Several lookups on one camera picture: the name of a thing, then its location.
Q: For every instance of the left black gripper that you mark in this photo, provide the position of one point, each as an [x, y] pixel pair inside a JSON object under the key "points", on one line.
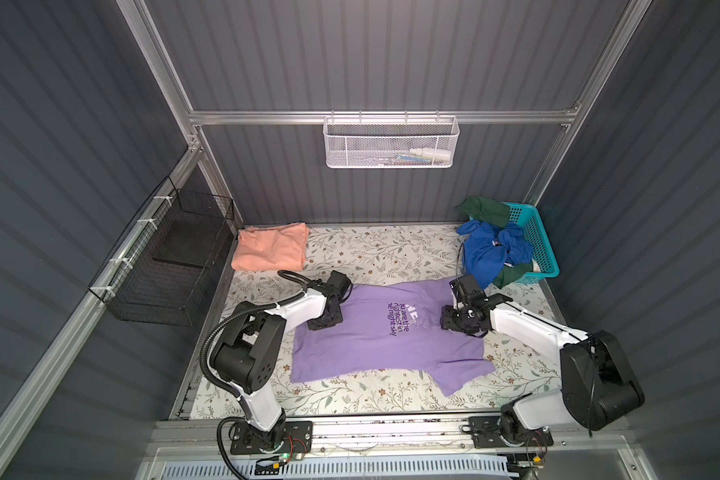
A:
{"points": [[336, 318]]}

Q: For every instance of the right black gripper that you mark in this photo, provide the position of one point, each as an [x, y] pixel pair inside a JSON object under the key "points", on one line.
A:
{"points": [[446, 321]]}

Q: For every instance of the purple t-shirt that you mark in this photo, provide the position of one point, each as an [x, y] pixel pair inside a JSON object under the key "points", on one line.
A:
{"points": [[392, 327]]}

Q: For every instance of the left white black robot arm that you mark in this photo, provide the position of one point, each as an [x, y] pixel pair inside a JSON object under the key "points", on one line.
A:
{"points": [[239, 354]]}

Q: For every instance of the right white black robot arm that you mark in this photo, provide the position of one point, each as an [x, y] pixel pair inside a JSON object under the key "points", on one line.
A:
{"points": [[598, 384]]}

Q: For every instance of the blue t-shirt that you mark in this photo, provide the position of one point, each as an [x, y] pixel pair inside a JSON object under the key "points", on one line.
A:
{"points": [[495, 255]]}

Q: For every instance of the floral table mat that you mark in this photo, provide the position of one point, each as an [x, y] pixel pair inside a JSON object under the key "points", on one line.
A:
{"points": [[385, 255]]}

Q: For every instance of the folded pink t-shirt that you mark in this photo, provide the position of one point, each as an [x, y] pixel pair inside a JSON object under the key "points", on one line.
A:
{"points": [[271, 249]]}

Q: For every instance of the teal plastic basket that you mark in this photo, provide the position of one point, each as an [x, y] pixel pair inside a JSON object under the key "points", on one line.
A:
{"points": [[528, 218]]}

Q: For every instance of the dark green t-shirt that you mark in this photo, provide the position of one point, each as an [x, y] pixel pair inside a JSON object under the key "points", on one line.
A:
{"points": [[486, 210]]}

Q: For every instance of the white bottle in basket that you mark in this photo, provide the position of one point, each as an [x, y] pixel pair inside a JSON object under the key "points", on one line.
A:
{"points": [[432, 154]]}

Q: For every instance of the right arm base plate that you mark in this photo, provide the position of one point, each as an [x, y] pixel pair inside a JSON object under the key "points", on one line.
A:
{"points": [[492, 431]]}

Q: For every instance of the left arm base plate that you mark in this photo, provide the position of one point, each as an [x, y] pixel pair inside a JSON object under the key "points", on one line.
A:
{"points": [[287, 437]]}

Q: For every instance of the white slotted cable duct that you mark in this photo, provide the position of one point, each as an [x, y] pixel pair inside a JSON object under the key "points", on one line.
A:
{"points": [[377, 467]]}

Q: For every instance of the aluminium mounting rail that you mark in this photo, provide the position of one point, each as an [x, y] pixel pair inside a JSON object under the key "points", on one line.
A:
{"points": [[416, 433]]}

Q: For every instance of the white wire mesh basket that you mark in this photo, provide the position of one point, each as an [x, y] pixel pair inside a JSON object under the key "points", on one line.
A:
{"points": [[384, 141]]}

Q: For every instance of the black wire mesh basket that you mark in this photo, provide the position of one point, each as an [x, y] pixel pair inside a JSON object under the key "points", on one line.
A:
{"points": [[172, 260]]}

